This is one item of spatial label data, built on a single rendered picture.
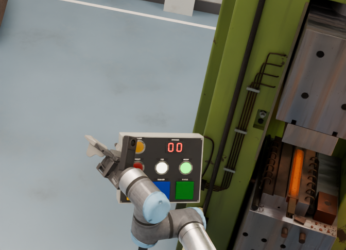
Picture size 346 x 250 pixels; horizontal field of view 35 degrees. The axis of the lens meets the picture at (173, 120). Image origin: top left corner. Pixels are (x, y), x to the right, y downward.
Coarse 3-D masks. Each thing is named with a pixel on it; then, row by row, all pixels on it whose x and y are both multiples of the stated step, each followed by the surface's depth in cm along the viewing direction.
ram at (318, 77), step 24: (312, 0) 210; (312, 24) 194; (336, 24) 197; (312, 48) 194; (336, 48) 191; (288, 72) 220; (312, 72) 199; (336, 72) 196; (288, 96) 207; (312, 96) 205; (336, 96) 202; (288, 120) 213; (312, 120) 210; (336, 120) 207
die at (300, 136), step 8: (288, 128) 215; (296, 128) 214; (304, 128) 213; (288, 136) 217; (296, 136) 216; (304, 136) 215; (312, 136) 214; (320, 136) 213; (328, 136) 212; (296, 144) 219; (304, 144) 218; (312, 144) 216; (320, 144) 215; (328, 144) 214; (320, 152) 218; (328, 152) 216
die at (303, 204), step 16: (272, 144) 271; (288, 144) 265; (272, 160) 255; (288, 160) 255; (304, 160) 257; (272, 176) 247; (288, 176) 247; (304, 176) 248; (272, 192) 238; (288, 192) 237; (304, 192) 240; (304, 208) 236
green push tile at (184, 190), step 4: (176, 184) 226; (180, 184) 226; (184, 184) 226; (188, 184) 227; (192, 184) 227; (176, 188) 226; (180, 188) 226; (184, 188) 227; (188, 188) 227; (192, 188) 227; (176, 192) 226; (180, 192) 226; (184, 192) 227; (188, 192) 227; (192, 192) 228; (176, 196) 226; (180, 196) 227; (184, 196) 227; (188, 196) 228; (192, 196) 228
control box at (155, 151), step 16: (144, 144) 221; (160, 144) 222; (176, 144) 224; (192, 144) 225; (144, 160) 222; (160, 160) 223; (176, 160) 225; (192, 160) 226; (160, 176) 224; (176, 176) 226; (192, 176) 227
